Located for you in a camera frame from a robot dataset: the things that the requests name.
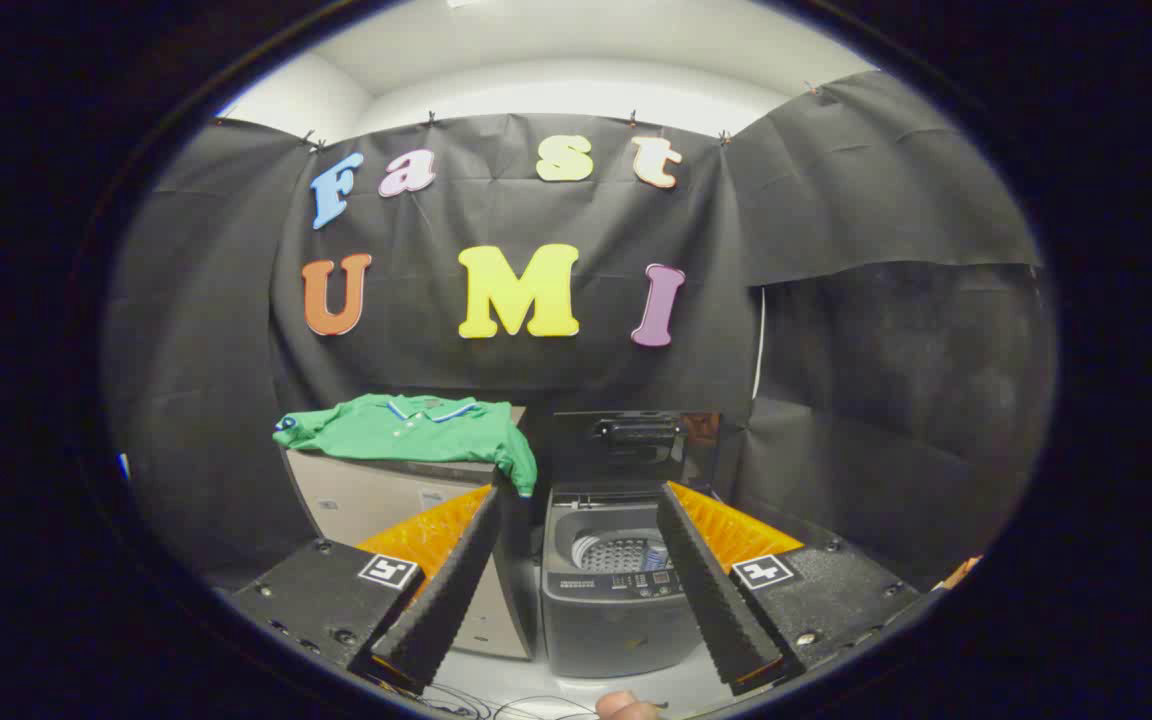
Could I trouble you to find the row of small cloth clips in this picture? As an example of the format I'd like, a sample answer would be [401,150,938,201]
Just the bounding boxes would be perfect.
[214,80,823,153]

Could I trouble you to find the green polo shirt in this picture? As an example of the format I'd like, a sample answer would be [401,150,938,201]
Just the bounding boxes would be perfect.
[273,393,539,498]

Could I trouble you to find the thin black cables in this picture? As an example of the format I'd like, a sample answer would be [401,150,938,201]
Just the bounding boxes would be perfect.
[414,684,599,720]

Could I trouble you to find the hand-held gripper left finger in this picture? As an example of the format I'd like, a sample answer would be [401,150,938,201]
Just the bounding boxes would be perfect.
[231,483,507,696]

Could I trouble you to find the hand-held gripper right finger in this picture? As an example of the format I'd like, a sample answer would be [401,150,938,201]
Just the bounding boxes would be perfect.
[656,480,922,698]

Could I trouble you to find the orange object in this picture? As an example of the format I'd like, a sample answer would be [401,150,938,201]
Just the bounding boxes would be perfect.
[936,555,983,591]

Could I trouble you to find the beige cabinet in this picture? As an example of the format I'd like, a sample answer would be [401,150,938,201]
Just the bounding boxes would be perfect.
[281,405,539,661]

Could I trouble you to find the dark grey washing machine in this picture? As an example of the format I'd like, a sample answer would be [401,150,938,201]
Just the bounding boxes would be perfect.
[540,410,727,680]

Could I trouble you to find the washing machine lid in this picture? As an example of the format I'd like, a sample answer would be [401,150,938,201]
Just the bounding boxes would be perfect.
[550,410,723,493]

